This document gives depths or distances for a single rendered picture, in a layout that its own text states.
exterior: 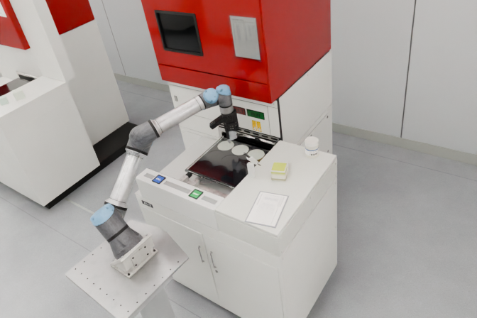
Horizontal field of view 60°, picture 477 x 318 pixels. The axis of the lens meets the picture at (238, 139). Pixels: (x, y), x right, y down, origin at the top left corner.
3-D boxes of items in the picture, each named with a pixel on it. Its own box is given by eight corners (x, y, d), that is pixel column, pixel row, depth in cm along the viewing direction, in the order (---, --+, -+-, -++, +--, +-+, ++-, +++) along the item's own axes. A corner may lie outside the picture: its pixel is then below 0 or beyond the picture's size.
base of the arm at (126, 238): (123, 255, 183) (109, 238, 182) (112, 262, 194) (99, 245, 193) (147, 234, 193) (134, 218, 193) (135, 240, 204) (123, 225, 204)
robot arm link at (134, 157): (92, 228, 197) (133, 121, 205) (96, 224, 211) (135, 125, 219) (116, 236, 199) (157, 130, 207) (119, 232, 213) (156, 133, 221)
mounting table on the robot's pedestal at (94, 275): (130, 340, 177) (122, 323, 170) (74, 291, 203) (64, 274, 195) (201, 266, 204) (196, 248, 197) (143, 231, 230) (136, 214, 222)
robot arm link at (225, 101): (211, 86, 222) (226, 81, 224) (215, 103, 228) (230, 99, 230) (216, 91, 216) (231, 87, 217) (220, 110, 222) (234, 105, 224)
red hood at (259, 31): (229, 35, 308) (216, -50, 275) (331, 48, 265) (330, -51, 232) (160, 80, 261) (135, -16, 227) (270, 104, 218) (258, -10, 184)
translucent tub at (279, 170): (274, 171, 213) (273, 161, 209) (288, 172, 211) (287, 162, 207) (271, 181, 207) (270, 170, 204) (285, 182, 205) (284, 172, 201)
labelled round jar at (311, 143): (309, 149, 225) (308, 135, 219) (321, 152, 221) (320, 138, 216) (303, 156, 220) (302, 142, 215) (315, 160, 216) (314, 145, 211)
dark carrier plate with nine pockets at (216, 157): (223, 138, 257) (223, 137, 257) (271, 152, 239) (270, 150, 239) (188, 170, 236) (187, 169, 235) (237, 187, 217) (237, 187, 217)
